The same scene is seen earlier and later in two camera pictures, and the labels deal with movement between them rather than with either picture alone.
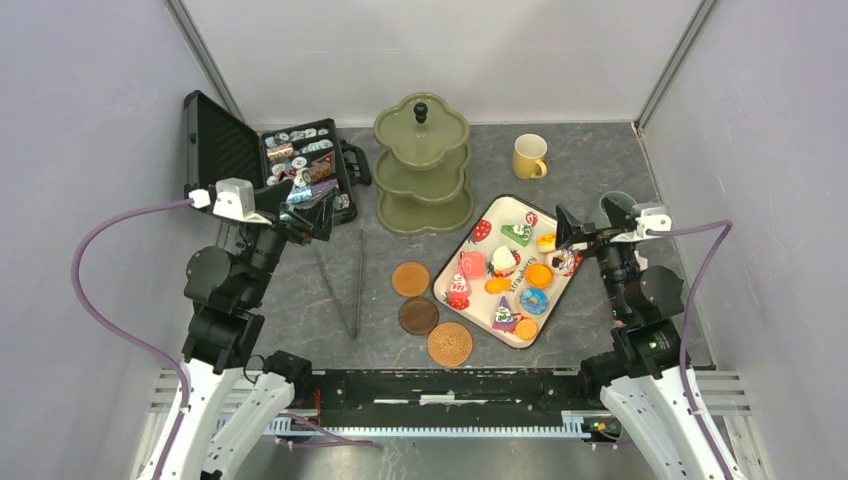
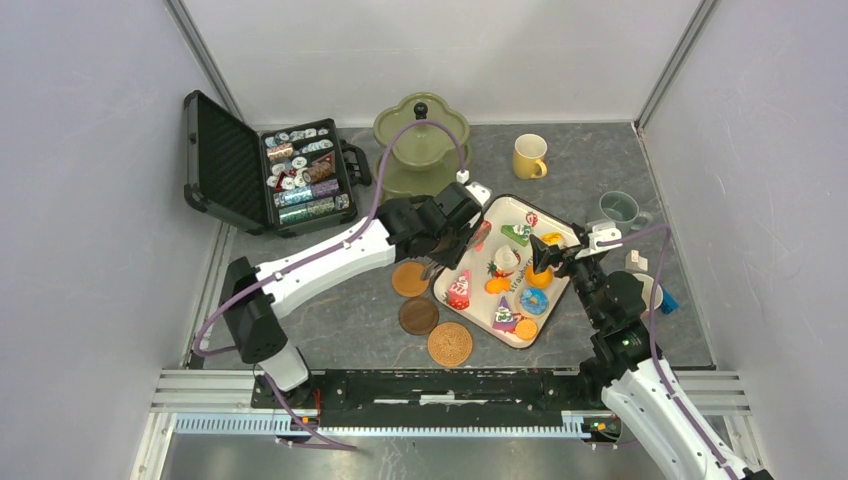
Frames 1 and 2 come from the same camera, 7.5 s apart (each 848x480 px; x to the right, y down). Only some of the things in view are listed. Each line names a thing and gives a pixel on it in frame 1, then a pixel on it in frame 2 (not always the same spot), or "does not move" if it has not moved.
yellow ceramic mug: (529, 152) does not move
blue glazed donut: (533, 301) does not move
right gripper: (567, 227) → (547, 254)
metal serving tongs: (356, 334) → (431, 268)
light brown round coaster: (411, 279) does not move
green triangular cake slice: (519, 233) does not move
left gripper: (316, 215) → (452, 259)
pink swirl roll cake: (473, 264) → (480, 236)
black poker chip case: (219, 145) does not move
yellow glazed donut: (546, 241) does not move
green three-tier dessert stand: (423, 183) does not move
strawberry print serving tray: (505, 274) does not move
